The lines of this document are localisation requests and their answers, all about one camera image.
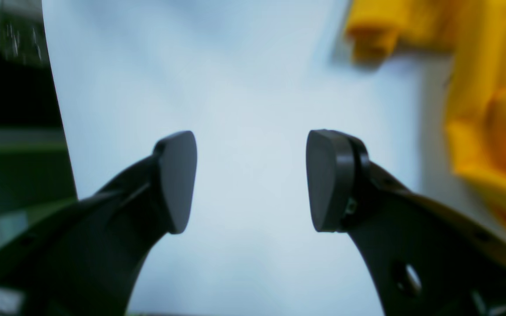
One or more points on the orange T-shirt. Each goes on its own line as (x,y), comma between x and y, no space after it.
(474,32)

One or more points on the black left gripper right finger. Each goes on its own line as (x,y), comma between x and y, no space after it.
(425,259)

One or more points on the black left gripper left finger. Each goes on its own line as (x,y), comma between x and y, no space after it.
(84,260)

